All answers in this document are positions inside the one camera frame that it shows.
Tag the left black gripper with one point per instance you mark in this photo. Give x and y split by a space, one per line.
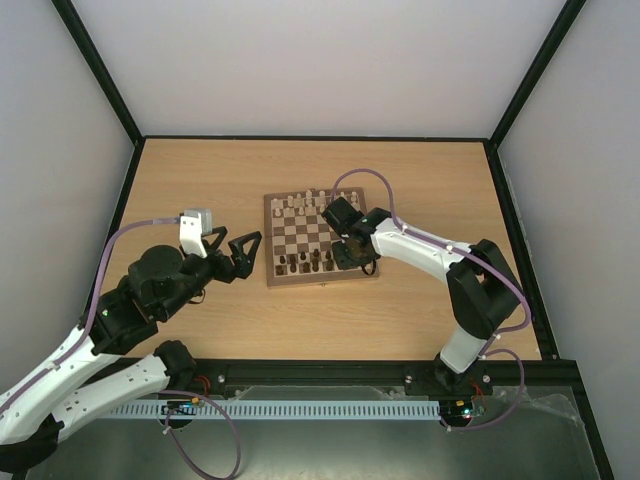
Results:
228 271

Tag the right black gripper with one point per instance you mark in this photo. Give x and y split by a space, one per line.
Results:
347 255

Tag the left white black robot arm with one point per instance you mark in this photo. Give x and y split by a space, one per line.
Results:
61 396

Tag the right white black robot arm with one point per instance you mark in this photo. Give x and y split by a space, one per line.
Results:
482 287

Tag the wooden chess board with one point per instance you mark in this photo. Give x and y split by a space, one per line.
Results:
285 235

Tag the light pieces back rows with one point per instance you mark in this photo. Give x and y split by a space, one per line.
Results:
309 202

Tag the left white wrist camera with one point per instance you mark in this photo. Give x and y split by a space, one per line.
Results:
194 225

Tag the white slotted cable duct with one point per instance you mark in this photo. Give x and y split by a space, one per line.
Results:
280 410

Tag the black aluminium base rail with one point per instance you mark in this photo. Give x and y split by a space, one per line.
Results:
310 372

